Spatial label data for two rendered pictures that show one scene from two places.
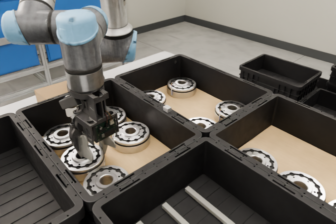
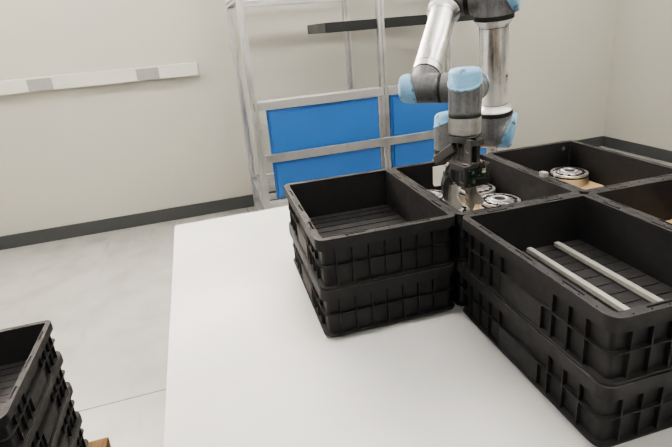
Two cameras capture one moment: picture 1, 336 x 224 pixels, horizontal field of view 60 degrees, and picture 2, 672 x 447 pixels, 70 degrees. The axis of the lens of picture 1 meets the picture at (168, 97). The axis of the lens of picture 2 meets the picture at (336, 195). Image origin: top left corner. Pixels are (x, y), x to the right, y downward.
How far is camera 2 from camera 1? 0.58 m
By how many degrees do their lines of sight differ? 28
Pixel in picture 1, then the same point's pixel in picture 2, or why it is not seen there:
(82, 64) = (465, 109)
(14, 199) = not seen: hidden behind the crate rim
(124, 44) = (500, 125)
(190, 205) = (558, 255)
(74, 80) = (456, 124)
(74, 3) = (435, 106)
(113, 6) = (493, 81)
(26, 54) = (369, 165)
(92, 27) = (478, 77)
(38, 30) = (428, 88)
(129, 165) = not seen: hidden behind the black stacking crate
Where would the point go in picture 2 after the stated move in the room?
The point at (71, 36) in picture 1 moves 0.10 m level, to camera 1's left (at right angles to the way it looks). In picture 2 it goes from (460, 84) to (416, 85)
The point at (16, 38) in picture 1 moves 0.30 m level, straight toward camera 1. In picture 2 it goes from (408, 96) to (435, 115)
